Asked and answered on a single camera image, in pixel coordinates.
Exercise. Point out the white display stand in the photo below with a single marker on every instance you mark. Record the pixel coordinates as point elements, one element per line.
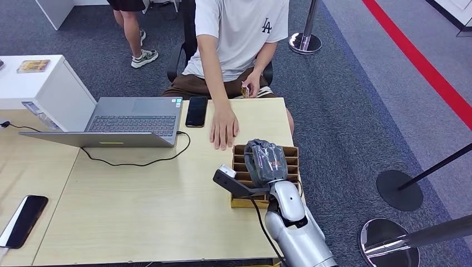
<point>455,11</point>

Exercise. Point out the black smartphone with white edge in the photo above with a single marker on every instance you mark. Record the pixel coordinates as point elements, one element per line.
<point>25,221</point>

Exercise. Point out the person's left hand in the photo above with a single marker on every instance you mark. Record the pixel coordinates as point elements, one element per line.
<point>253,81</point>

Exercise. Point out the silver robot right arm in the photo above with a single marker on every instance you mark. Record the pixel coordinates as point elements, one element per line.
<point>297,236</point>

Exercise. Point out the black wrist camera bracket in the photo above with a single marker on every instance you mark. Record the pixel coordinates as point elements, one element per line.
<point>238,188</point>

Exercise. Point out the person's left forearm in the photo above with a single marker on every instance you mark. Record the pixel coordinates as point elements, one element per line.
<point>266,59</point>

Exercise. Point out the person's right hand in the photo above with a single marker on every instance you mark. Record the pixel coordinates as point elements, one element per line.
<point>223,127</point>

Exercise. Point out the white counter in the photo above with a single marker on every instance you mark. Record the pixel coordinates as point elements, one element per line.
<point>55,11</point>

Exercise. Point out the person's right forearm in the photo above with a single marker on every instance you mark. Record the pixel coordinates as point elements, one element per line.
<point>212,70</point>

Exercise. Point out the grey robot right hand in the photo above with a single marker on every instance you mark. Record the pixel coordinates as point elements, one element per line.
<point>266,162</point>

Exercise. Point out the wooden slotted card holder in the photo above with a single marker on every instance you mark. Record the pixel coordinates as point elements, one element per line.
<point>241,201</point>

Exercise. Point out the clear acrylic holder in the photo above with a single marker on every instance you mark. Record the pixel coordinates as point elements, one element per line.
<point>40,116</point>

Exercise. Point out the chrome stanchion with mirror base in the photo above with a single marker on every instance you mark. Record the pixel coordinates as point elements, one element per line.
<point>387,243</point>

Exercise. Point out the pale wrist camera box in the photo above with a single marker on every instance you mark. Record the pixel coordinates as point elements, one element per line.
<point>227,171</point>

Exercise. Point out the chrome stanchion with round base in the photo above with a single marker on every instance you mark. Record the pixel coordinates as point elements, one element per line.
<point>306,42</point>

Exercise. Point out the standing person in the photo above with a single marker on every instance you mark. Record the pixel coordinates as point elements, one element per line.
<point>132,29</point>

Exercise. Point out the seated person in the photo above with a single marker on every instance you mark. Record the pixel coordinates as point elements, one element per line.
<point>239,33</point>

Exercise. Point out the grey open laptop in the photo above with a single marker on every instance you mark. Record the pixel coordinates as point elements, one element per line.
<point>132,123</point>

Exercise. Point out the white cabinet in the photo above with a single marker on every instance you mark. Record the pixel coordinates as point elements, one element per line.
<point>55,92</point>

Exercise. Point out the black stanchion with flat base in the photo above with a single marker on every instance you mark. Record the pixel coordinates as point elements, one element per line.
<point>400,191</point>

